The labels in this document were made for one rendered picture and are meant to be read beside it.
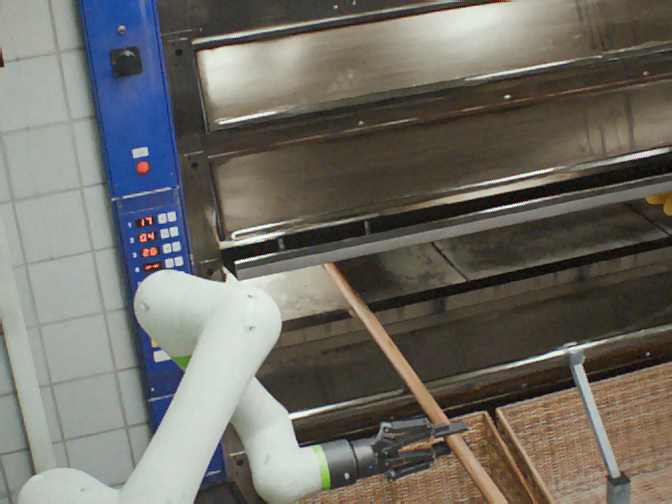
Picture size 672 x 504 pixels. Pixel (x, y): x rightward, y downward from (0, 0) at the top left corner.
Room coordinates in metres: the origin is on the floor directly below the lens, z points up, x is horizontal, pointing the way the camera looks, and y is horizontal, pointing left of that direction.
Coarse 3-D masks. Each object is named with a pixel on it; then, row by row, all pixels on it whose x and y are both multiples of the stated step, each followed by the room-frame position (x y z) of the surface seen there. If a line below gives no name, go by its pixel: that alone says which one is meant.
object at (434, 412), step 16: (336, 272) 2.96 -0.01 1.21; (352, 288) 2.86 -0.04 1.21; (352, 304) 2.79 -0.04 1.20; (368, 320) 2.69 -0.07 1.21; (384, 336) 2.59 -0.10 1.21; (384, 352) 2.54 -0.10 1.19; (400, 368) 2.45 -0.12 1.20; (416, 384) 2.36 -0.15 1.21; (432, 400) 2.29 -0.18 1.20; (432, 416) 2.24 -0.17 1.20; (464, 448) 2.10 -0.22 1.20; (464, 464) 2.06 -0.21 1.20; (480, 480) 1.99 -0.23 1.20; (496, 496) 1.93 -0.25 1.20
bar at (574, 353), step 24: (624, 336) 2.53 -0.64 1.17; (648, 336) 2.54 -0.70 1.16; (528, 360) 2.47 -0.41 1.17; (552, 360) 2.48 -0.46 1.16; (576, 360) 2.49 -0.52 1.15; (432, 384) 2.42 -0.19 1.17; (456, 384) 2.43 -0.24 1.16; (576, 384) 2.48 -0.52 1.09; (312, 408) 2.37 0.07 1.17; (336, 408) 2.37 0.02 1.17; (360, 408) 2.38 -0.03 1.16; (600, 432) 2.38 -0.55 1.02; (624, 480) 2.29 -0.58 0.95
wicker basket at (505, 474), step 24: (408, 432) 2.75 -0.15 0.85; (480, 432) 2.79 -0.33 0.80; (480, 456) 2.77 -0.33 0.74; (504, 456) 2.66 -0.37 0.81; (360, 480) 2.70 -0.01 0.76; (384, 480) 2.71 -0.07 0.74; (408, 480) 2.72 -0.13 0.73; (432, 480) 2.73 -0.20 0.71; (456, 480) 2.74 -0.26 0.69; (504, 480) 2.68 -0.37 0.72
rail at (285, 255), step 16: (656, 176) 2.81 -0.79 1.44; (576, 192) 2.76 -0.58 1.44; (592, 192) 2.76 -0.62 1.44; (608, 192) 2.77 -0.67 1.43; (496, 208) 2.71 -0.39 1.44; (512, 208) 2.71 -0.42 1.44; (528, 208) 2.72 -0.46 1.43; (416, 224) 2.66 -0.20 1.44; (432, 224) 2.67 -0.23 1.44; (448, 224) 2.68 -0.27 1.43; (336, 240) 2.62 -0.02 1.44; (352, 240) 2.62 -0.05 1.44; (368, 240) 2.63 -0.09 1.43; (256, 256) 2.58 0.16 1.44; (272, 256) 2.58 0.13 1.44; (288, 256) 2.59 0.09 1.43
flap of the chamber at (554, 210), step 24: (552, 192) 2.90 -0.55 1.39; (624, 192) 2.78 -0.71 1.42; (648, 192) 2.79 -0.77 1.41; (432, 216) 2.83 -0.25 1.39; (504, 216) 2.71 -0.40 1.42; (528, 216) 2.72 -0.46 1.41; (312, 240) 2.76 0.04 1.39; (384, 240) 2.64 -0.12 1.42; (408, 240) 2.65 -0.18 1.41; (432, 240) 2.66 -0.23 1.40; (288, 264) 2.58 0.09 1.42; (312, 264) 2.59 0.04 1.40
